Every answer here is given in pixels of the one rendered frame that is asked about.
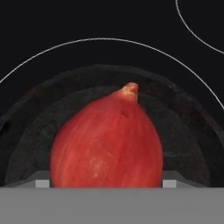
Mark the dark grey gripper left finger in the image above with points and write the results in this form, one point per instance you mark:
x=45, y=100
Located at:
x=42, y=182

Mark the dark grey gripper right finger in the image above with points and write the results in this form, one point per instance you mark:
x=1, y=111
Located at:
x=169, y=182

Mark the red onion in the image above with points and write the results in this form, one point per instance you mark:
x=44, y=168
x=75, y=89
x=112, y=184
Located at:
x=108, y=145

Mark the black pan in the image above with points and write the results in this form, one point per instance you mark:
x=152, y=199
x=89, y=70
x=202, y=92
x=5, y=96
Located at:
x=38, y=122

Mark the black glass hob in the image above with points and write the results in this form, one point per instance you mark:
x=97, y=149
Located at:
x=87, y=20

